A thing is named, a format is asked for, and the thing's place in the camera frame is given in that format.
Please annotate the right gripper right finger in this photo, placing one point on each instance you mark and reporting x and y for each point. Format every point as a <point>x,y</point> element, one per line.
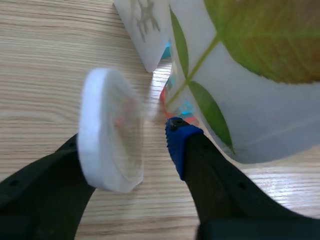
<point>215,190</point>

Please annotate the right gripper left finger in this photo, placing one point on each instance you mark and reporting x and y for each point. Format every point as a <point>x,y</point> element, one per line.
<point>42,195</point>

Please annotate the clear card with grey leaf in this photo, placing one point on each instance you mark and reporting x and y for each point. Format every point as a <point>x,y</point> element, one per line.
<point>147,42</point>

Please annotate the clear card with green leaves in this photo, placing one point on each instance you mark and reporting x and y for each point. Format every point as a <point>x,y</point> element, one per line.
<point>260,110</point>

